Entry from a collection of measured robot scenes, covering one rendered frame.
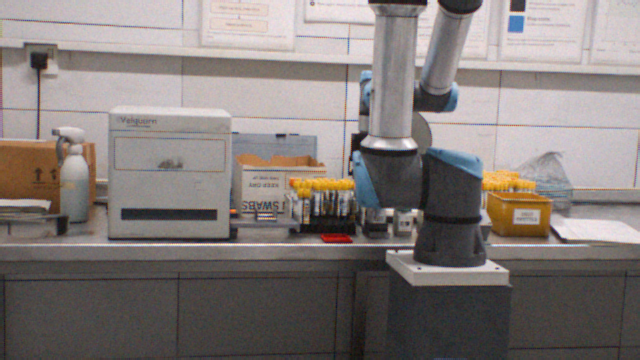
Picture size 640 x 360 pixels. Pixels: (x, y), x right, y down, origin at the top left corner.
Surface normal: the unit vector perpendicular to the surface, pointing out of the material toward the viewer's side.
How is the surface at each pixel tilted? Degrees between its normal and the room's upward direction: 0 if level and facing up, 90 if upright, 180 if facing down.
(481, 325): 90
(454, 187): 89
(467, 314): 90
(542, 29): 93
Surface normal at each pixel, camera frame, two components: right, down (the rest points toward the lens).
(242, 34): 0.20, 0.20
